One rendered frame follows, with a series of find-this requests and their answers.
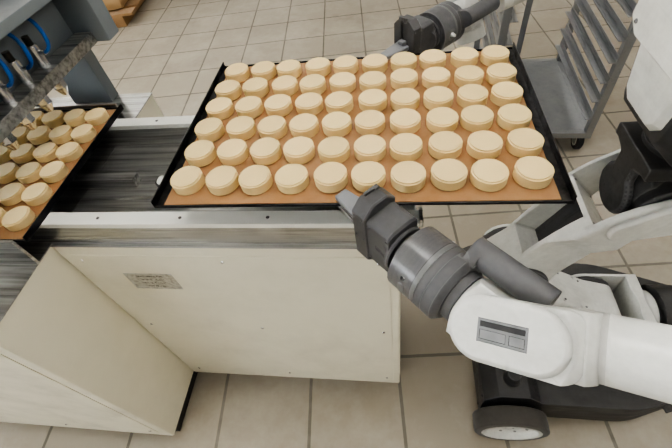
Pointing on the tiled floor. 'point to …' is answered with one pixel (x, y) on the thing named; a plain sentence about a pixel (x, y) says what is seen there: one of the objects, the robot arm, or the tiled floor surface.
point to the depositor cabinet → (83, 338)
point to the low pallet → (132, 3)
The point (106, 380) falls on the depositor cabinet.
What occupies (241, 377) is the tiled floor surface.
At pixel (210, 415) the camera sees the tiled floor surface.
